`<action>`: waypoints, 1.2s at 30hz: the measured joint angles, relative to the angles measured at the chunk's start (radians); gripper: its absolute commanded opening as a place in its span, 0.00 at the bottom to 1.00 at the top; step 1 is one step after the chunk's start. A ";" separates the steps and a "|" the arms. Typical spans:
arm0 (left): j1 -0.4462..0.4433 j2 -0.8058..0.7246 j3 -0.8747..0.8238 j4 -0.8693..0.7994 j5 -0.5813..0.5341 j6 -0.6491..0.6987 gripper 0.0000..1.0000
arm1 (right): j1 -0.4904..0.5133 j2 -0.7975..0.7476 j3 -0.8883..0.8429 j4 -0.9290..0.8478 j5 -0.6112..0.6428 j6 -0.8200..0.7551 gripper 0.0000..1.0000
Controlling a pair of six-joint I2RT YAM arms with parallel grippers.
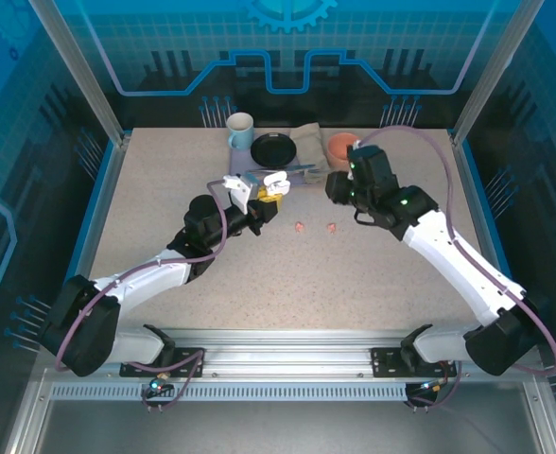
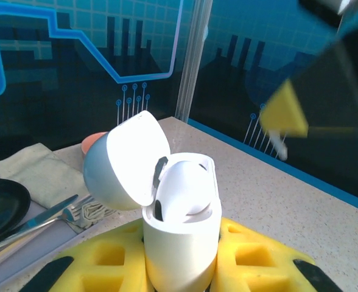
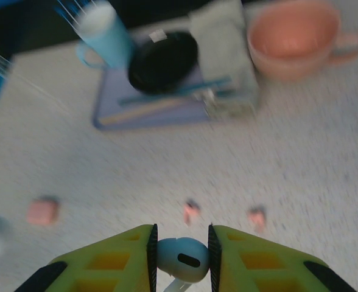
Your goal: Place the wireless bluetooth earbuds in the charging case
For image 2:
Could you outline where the lavender plastic tray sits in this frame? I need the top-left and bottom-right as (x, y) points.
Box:
(0, 200), (131, 292)

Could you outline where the beige folded cloth napkin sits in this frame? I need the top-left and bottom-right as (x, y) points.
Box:
(0, 142), (119, 229)

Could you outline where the aluminium frame post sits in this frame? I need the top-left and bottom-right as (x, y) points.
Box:
(175, 0), (213, 124)

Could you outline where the wooden chopstick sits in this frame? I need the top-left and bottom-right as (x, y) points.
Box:
(0, 240), (37, 270)

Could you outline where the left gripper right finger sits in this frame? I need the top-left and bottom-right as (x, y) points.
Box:
(211, 216), (346, 292)

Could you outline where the white earbuds charging case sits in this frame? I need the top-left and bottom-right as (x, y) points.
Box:
(83, 109), (222, 292)

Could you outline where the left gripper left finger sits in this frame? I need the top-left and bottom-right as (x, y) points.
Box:
(20, 223), (155, 292)

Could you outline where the steel fork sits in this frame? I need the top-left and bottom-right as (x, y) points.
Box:
(2, 195), (94, 244)

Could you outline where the black round plate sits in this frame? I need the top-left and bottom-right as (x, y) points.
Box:
(0, 178), (32, 244)

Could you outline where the white wireless earbud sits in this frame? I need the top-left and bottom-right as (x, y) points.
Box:
(153, 156), (213, 224)
(268, 129), (289, 161)

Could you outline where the blue table edge strip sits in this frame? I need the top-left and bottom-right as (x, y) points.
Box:
(187, 117), (358, 221)

